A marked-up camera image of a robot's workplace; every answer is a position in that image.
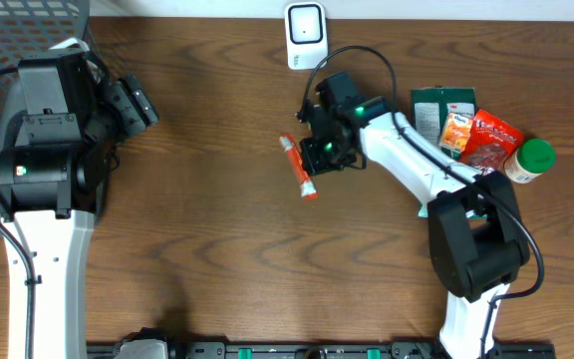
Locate green lid white jar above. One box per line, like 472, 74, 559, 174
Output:
503, 138, 557, 183

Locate white barcode scanner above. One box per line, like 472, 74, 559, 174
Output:
284, 1, 328, 71

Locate red snack stick packet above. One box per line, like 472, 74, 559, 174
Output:
279, 134, 318, 199

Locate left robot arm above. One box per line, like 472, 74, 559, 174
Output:
0, 48, 158, 358

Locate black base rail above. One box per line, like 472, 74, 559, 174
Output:
87, 340, 557, 359

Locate small orange juice box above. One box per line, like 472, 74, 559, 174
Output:
438, 113, 473, 154

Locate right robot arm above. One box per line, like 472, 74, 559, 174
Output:
297, 73, 530, 358

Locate orange red snack pouch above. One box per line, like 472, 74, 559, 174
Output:
459, 110, 524, 175

